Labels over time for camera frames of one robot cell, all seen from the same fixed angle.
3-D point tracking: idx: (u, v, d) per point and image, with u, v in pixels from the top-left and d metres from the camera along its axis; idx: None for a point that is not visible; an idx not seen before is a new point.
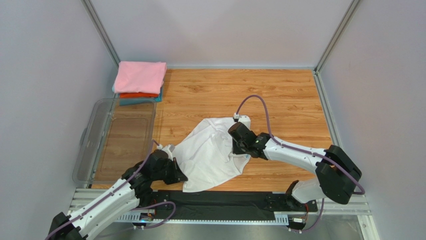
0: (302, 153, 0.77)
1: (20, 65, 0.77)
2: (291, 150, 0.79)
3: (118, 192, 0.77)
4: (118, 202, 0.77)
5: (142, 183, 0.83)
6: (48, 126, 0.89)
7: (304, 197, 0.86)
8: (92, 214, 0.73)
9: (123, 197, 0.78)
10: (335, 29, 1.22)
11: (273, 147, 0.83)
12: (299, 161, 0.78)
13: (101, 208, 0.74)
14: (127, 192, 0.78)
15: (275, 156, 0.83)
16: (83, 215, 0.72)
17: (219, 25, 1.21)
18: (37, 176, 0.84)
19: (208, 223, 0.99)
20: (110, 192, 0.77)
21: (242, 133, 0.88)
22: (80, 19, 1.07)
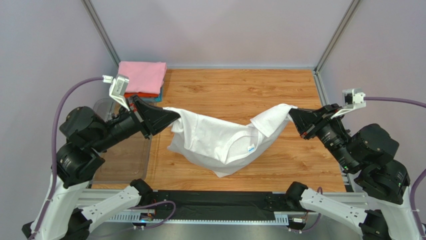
0: (416, 229, 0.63)
1: (20, 65, 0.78)
2: (413, 222, 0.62)
3: (55, 195, 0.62)
4: (64, 203, 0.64)
5: (80, 169, 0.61)
6: (48, 127, 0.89)
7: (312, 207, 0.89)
8: (48, 224, 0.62)
9: (65, 199, 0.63)
10: (335, 29, 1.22)
11: (404, 207, 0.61)
12: (405, 228, 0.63)
13: (51, 217, 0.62)
14: (65, 192, 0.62)
15: (390, 205, 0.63)
16: (34, 233, 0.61)
17: (219, 24, 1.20)
18: (37, 176, 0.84)
19: (208, 223, 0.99)
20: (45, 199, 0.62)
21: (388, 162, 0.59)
22: (80, 19, 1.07)
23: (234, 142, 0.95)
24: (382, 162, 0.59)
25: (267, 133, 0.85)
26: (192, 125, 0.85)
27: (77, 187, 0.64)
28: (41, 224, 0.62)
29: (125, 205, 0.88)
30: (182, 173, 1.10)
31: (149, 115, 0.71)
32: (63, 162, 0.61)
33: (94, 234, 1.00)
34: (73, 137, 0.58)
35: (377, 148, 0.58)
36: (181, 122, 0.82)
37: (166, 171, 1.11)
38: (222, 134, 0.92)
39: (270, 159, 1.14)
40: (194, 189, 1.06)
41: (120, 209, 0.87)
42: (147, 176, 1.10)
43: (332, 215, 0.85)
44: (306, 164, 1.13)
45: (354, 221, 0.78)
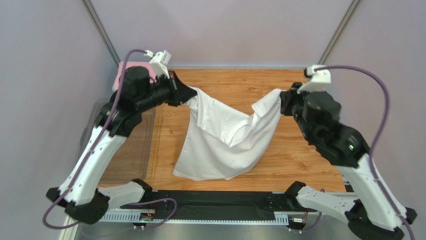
0: (387, 202, 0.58)
1: (21, 65, 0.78)
2: (381, 195, 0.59)
3: (98, 147, 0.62)
4: (104, 156, 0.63)
5: (126, 121, 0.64)
6: (48, 127, 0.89)
7: (308, 203, 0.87)
8: (81, 180, 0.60)
9: (106, 151, 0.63)
10: (335, 29, 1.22)
11: (364, 176, 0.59)
12: (375, 206, 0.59)
13: (88, 170, 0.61)
14: (109, 142, 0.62)
15: (352, 177, 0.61)
16: (72, 187, 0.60)
17: (218, 24, 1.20)
18: (38, 176, 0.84)
19: (208, 223, 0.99)
20: (88, 151, 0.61)
21: (332, 121, 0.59)
22: (80, 19, 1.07)
23: (237, 130, 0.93)
24: (329, 121, 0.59)
25: (259, 113, 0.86)
26: (206, 105, 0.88)
27: (119, 142, 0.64)
28: (74, 179, 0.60)
29: (134, 194, 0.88)
30: (182, 173, 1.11)
31: (180, 87, 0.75)
32: (107, 115, 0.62)
33: (95, 234, 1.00)
34: (131, 84, 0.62)
35: (316, 107, 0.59)
36: (197, 100, 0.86)
37: (166, 171, 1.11)
38: (229, 119, 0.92)
39: (270, 159, 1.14)
40: (194, 189, 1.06)
41: (130, 198, 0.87)
42: (147, 176, 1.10)
43: (324, 207, 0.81)
44: (306, 164, 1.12)
45: (340, 209, 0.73)
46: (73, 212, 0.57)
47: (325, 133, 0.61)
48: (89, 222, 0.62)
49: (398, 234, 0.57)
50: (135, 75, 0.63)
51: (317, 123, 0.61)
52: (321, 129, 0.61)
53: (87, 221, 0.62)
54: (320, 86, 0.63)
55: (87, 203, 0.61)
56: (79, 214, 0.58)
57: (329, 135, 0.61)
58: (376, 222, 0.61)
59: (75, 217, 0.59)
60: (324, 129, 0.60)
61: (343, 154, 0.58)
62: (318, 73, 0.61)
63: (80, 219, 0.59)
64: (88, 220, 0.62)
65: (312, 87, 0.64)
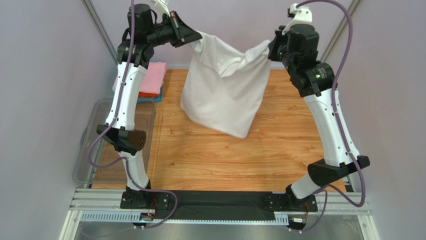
0: (340, 141, 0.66)
1: (21, 65, 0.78)
2: (335, 129, 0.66)
3: (128, 78, 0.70)
4: (135, 86, 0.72)
5: (144, 52, 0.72)
6: (49, 127, 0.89)
7: (299, 189, 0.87)
8: (124, 108, 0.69)
9: (136, 81, 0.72)
10: (335, 30, 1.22)
11: (324, 107, 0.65)
12: (329, 140, 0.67)
13: (126, 99, 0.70)
14: (136, 72, 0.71)
15: (314, 108, 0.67)
16: (117, 116, 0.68)
17: (218, 25, 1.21)
18: (38, 176, 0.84)
19: (208, 223, 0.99)
20: (120, 83, 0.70)
21: (307, 49, 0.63)
22: (81, 19, 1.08)
23: (232, 64, 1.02)
24: (303, 47, 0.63)
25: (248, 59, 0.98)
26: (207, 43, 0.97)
27: (143, 72, 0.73)
28: (118, 109, 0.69)
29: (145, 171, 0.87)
30: (181, 173, 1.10)
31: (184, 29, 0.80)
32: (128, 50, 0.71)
33: (95, 234, 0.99)
34: (139, 17, 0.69)
35: (296, 32, 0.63)
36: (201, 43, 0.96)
37: (166, 171, 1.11)
38: (226, 54, 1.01)
39: (269, 159, 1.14)
40: (194, 189, 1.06)
41: (142, 174, 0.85)
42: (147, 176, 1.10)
43: (304, 183, 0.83)
44: (306, 164, 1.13)
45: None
46: (125, 138, 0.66)
47: (299, 60, 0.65)
48: (136, 149, 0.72)
49: (343, 170, 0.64)
50: (142, 9, 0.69)
51: (296, 50, 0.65)
52: (295, 56, 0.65)
53: (134, 148, 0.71)
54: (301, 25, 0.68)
55: (135, 130, 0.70)
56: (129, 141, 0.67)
57: (305, 64, 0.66)
58: (328, 158, 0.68)
59: (128, 143, 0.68)
60: (300, 57, 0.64)
61: (308, 80, 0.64)
62: (301, 11, 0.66)
63: (132, 143, 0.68)
64: (135, 146, 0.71)
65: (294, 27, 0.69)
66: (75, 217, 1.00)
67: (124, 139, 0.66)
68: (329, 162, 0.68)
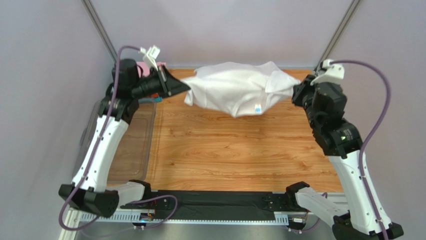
0: (370, 209, 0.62)
1: (20, 64, 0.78)
2: (364, 196, 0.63)
3: (106, 132, 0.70)
4: (112, 142, 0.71)
5: (127, 108, 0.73)
6: (48, 127, 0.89)
7: (306, 204, 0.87)
8: (96, 166, 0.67)
9: (114, 136, 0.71)
10: (335, 30, 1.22)
11: (351, 170, 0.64)
12: (357, 208, 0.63)
13: (100, 157, 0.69)
14: (116, 127, 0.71)
15: (340, 168, 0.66)
16: (87, 176, 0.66)
17: (218, 25, 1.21)
18: (37, 176, 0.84)
19: (208, 223, 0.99)
20: (97, 137, 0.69)
21: (335, 111, 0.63)
22: (81, 19, 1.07)
23: None
24: (331, 108, 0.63)
25: None
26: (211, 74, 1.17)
27: (123, 127, 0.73)
28: (88, 167, 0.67)
29: (137, 191, 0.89)
30: (181, 173, 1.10)
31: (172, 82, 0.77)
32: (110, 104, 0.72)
33: (94, 234, 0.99)
34: (123, 74, 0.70)
35: (325, 95, 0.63)
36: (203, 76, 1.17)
37: (166, 171, 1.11)
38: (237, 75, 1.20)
39: (269, 159, 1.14)
40: (194, 189, 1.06)
41: (135, 193, 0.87)
42: (147, 176, 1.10)
43: (317, 208, 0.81)
44: (306, 164, 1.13)
45: (329, 213, 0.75)
46: (90, 202, 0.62)
47: (325, 119, 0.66)
48: (102, 214, 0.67)
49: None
50: (127, 65, 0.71)
51: (323, 110, 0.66)
52: (321, 115, 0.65)
53: (101, 214, 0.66)
54: (334, 80, 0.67)
55: (104, 193, 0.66)
56: (96, 204, 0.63)
57: (330, 123, 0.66)
58: (356, 226, 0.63)
59: (94, 207, 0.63)
60: (326, 117, 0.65)
61: (333, 141, 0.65)
62: (334, 67, 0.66)
63: (98, 208, 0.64)
64: (103, 211, 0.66)
65: (326, 80, 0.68)
66: (75, 217, 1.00)
67: (90, 203, 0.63)
68: (357, 228, 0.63)
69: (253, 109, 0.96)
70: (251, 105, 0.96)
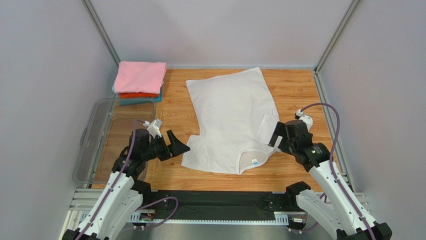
0: (351, 208, 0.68)
1: (19, 65, 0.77)
2: (343, 197, 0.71)
3: (116, 186, 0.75)
4: (120, 195, 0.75)
5: (137, 168, 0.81)
6: (49, 126, 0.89)
7: (306, 209, 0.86)
8: (101, 214, 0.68)
9: (122, 190, 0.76)
10: (335, 30, 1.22)
11: (325, 175, 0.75)
12: (341, 211, 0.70)
13: (107, 206, 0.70)
14: (124, 183, 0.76)
15: (319, 178, 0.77)
16: (92, 221, 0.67)
17: (218, 25, 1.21)
18: (38, 176, 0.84)
19: (208, 223, 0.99)
20: (107, 188, 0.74)
21: (299, 133, 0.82)
22: (80, 20, 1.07)
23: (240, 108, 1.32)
24: (296, 133, 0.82)
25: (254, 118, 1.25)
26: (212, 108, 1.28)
27: (129, 185, 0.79)
28: (94, 217, 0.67)
29: (134, 207, 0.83)
30: (181, 173, 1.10)
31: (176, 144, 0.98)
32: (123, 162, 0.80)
33: None
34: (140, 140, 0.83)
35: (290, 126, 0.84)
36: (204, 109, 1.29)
37: (166, 171, 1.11)
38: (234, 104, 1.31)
39: (269, 159, 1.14)
40: (194, 189, 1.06)
41: (133, 209, 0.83)
42: (147, 176, 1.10)
43: (320, 217, 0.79)
44: None
45: (333, 225, 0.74)
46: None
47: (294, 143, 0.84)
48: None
49: (362, 237, 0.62)
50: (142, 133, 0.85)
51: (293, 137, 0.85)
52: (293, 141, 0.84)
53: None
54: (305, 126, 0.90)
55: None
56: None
57: (302, 145, 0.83)
58: (348, 231, 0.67)
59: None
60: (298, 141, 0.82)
61: (306, 157, 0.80)
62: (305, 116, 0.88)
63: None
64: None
65: None
66: (75, 217, 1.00)
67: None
68: (349, 233, 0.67)
69: (251, 164, 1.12)
70: (249, 159, 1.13)
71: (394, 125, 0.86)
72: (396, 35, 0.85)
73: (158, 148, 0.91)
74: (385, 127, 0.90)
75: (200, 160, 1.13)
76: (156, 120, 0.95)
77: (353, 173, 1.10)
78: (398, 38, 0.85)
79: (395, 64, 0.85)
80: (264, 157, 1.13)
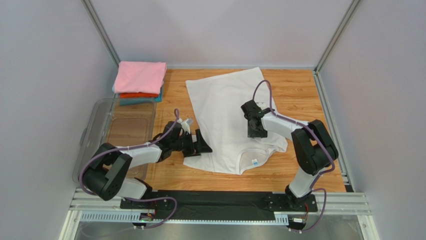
0: (289, 122, 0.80)
1: (18, 65, 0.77)
2: (282, 120, 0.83)
3: (152, 146, 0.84)
4: (151, 154, 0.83)
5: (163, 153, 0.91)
6: (48, 127, 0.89)
7: (296, 187, 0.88)
8: (136, 151, 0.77)
9: (155, 152, 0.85)
10: (335, 29, 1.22)
11: (268, 116, 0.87)
12: (286, 129, 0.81)
13: (142, 151, 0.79)
14: (157, 151, 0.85)
15: (267, 124, 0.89)
16: (129, 149, 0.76)
17: (218, 25, 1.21)
18: (38, 176, 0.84)
19: (208, 223, 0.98)
20: (145, 143, 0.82)
21: (250, 107, 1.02)
22: (80, 19, 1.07)
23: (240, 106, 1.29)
24: (248, 108, 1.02)
25: None
26: (211, 108, 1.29)
27: (153, 158, 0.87)
28: (131, 148, 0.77)
29: (138, 190, 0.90)
30: (182, 173, 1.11)
31: (200, 140, 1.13)
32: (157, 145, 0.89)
33: (95, 234, 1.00)
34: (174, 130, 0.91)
35: (243, 106, 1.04)
36: (204, 108, 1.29)
37: (166, 171, 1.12)
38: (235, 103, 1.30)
39: (270, 159, 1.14)
40: (194, 189, 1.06)
41: (135, 190, 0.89)
42: (147, 176, 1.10)
43: (301, 180, 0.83)
44: None
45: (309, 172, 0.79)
46: (122, 161, 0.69)
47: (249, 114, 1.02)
48: (108, 183, 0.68)
49: (301, 133, 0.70)
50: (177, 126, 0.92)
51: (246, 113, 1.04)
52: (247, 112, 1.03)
53: (110, 180, 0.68)
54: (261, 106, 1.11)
55: (128, 168, 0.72)
56: (123, 167, 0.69)
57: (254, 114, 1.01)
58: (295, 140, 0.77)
59: (119, 167, 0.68)
60: (250, 113, 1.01)
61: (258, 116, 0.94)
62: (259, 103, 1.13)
63: (120, 172, 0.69)
64: (114, 181, 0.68)
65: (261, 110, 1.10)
66: (75, 217, 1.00)
67: (121, 162, 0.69)
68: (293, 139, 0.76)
69: (251, 164, 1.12)
70: (249, 159, 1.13)
71: (393, 126, 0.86)
72: (397, 35, 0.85)
73: (185, 142, 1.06)
74: (384, 127, 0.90)
75: (199, 160, 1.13)
76: (188, 120, 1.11)
77: (354, 173, 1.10)
78: (398, 39, 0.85)
79: (395, 64, 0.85)
80: (265, 157, 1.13)
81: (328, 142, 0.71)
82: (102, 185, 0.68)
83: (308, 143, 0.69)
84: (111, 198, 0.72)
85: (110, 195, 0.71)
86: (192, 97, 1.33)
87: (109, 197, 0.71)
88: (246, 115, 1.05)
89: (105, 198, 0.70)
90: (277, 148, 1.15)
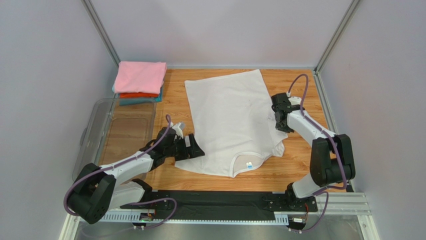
0: (314, 128, 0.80)
1: (17, 64, 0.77)
2: (308, 123, 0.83)
3: (140, 158, 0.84)
4: (139, 166, 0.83)
5: (157, 160, 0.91)
6: (49, 127, 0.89)
7: (300, 189, 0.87)
8: (122, 168, 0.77)
9: (145, 162, 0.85)
10: (335, 29, 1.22)
11: (296, 115, 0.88)
12: (309, 133, 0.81)
13: (129, 166, 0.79)
14: (148, 160, 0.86)
15: (292, 122, 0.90)
16: (114, 167, 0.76)
17: (218, 25, 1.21)
18: (38, 175, 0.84)
19: (208, 223, 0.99)
20: (134, 155, 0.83)
21: (280, 100, 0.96)
22: (80, 19, 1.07)
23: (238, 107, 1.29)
24: (278, 100, 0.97)
25: (254, 118, 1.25)
26: (208, 109, 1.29)
27: (145, 168, 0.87)
28: (117, 166, 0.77)
29: (136, 195, 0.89)
30: (181, 174, 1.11)
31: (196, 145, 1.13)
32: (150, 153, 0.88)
33: (95, 234, 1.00)
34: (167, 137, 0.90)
35: (273, 96, 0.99)
36: (202, 109, 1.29)
37: (166, 171, 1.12)
38: (232, 104, 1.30)
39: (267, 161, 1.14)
40: (194, 189, 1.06)
41: (131, 198, 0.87)
42: (147, 176, 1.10)
43: (306, 184, 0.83)
44: (306, 164, 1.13)
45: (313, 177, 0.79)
46: (107, 183, 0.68)
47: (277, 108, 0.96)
48: (93, 206, 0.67)
49: (322, 145, 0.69)
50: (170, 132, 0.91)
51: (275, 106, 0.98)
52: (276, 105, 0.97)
53: (95, 203, 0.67)
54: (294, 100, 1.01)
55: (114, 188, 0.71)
56: (107, 189, 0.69)
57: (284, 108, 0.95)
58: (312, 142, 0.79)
59: (103, 189, 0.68)
60: (278, 106, 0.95)
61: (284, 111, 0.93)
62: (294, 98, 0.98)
63: (105, 194, 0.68)
64: (99, 204, 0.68)
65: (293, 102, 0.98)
66: (75, 217, 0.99)
67: (105, 184, 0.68)
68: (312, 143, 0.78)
69: (246, 167, 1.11)
70: (244, 162, 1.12)
71: (393, 126, 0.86)
72: (397, 35, 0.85)
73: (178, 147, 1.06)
74: (385, 127, 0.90)
75: (196, 161, 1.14)
76: (180, 123, 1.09)
77: None
78: (398, 39, 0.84)
79: (396, 64, 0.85)
80: (260, 160, 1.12)
81: (347, 161, 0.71)
82: (86, 209, 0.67)
83: (326, 156, 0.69)
84: (97, 220, 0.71)
85: (96, 218, 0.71)
86: (192, 97, 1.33)
87: (95, 220, 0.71)
88: (273, 106, 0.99)
89: (91, 220, 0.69)
90: (273, 152, 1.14)
